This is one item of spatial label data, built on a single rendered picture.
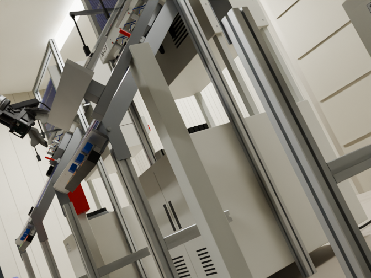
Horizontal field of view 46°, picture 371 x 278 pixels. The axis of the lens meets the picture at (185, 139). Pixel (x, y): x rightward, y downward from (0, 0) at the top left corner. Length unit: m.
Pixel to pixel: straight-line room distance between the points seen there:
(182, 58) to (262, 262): 1.01
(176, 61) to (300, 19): 2.33
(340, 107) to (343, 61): 0.40
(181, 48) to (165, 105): 0.92
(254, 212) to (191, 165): 0.52
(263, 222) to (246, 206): 0.09
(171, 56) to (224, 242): 1.22
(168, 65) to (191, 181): 1.14
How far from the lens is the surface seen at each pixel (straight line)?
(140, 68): 1.21
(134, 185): 1.39
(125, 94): 1.54
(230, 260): 1.14
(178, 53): 2.11
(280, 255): 1.64
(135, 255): 2.14
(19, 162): 6.17
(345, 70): 4.08
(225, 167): 1.60
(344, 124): 4.16
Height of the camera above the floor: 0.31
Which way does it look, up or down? 11 degrees up
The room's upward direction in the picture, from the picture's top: 24 degrees counter-clockwise
